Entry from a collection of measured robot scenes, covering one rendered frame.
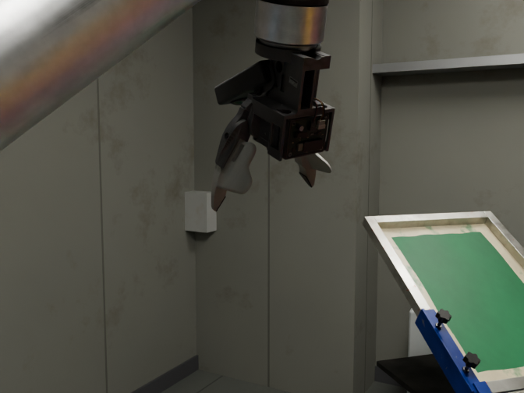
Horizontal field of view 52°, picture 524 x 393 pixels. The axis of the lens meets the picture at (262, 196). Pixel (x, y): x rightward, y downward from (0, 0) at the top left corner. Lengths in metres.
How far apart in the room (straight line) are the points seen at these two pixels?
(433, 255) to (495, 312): 0.30
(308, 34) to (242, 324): 3.80
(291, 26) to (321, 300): 3.42
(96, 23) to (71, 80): 0.04
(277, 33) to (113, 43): 0.26
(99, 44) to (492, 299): 1.86
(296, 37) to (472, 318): 1.52
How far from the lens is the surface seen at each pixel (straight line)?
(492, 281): 2.15
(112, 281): 3.71
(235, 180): 0.61
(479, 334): 1.93
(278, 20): 0.57
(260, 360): 4.29
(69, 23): 0.33
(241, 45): 4.10
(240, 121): 0.62
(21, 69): 0.32
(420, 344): 3.49
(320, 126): 0.60
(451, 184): 4.03
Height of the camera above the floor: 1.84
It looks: 6 degrees down
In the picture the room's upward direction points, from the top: straight up
